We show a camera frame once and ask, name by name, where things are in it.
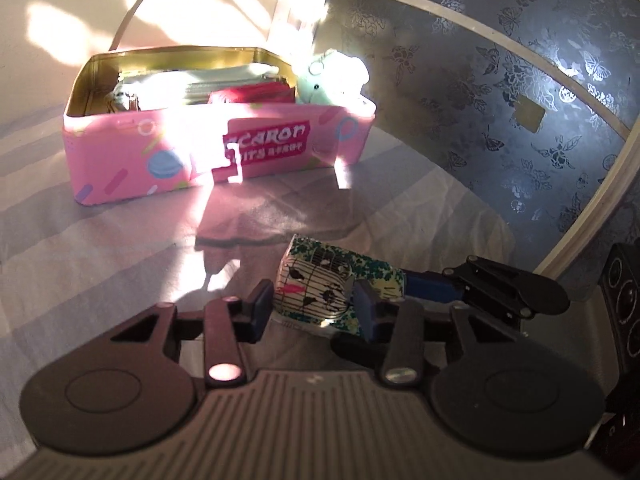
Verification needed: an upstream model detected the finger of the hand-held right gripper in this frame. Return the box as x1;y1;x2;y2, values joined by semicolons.
402;255;571;322
330;329;388;372

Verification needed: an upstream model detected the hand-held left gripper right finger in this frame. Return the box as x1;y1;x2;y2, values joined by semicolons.
351;280;521;387

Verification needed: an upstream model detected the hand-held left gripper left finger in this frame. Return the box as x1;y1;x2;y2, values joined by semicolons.
111;279;275;389

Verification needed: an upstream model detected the cat print box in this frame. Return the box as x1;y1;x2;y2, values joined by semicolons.
272;235;407;336

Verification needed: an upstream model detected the pink biscuit tin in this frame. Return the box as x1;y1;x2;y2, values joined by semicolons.
62;45;377;207

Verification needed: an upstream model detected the teal plush toy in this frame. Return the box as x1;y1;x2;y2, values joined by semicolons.
296;49;371;107

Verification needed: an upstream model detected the light blue zip pouch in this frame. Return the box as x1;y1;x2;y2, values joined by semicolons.
111;62;281;111

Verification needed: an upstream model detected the tan door sticker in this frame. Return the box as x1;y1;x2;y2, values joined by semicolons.
515;94;547;134

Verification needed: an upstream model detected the red packet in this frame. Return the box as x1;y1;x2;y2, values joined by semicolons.
207;84;296;107

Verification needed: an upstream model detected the white power cable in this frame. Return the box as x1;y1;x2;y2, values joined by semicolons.
107;0;176;54

